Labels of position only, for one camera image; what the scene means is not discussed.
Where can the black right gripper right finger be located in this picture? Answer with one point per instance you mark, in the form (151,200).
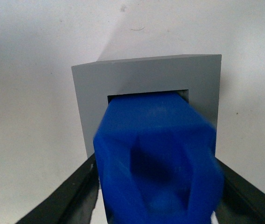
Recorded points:
(238,201)

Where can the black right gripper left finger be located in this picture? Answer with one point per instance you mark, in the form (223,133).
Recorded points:
(72,202)

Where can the blue plastic part with handle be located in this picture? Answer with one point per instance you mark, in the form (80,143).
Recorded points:
(156,161)

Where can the gray cube base with hole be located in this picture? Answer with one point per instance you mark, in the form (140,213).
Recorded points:
(95,82)

